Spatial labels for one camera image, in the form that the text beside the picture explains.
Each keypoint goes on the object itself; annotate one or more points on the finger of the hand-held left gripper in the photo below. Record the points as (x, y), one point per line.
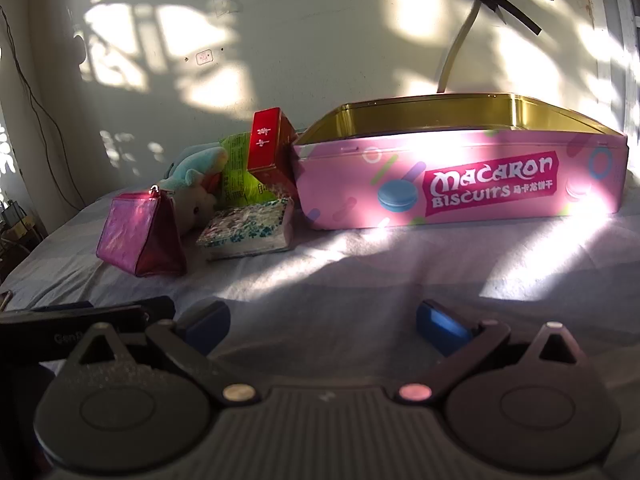
(156, 308)

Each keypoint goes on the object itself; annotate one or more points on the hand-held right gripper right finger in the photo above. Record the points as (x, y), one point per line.
(441, 322)

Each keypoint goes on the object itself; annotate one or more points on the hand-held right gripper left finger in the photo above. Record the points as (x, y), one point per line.
(205, 326)

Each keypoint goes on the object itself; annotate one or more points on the shiny magenta pouch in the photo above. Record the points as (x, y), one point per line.
(135, 235)

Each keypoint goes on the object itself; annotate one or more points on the floral tissue packet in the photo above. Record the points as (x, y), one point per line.
(240, 232)

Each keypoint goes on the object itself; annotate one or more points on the light blue plush toy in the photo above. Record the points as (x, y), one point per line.
(192, 195)

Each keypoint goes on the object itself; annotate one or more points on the green snack packet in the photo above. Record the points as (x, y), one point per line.
(236, 180)

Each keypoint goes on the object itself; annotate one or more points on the pink biscuit tin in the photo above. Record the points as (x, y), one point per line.
(350, 195)

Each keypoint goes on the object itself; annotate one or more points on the red cardboard box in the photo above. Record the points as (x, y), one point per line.
(262, 145)

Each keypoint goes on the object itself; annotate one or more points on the striped blue bed sheet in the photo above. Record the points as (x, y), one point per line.
(350, 270)

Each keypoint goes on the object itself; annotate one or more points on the yellow box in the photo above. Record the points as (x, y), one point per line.
(20, 227)

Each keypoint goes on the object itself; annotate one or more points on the white red wall sticker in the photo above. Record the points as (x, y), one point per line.
(204, 56)

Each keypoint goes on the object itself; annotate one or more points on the clear wall hook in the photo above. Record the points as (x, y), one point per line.
(227, 4)

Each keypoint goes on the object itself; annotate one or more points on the white door frame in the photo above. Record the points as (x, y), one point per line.
(617, 35)

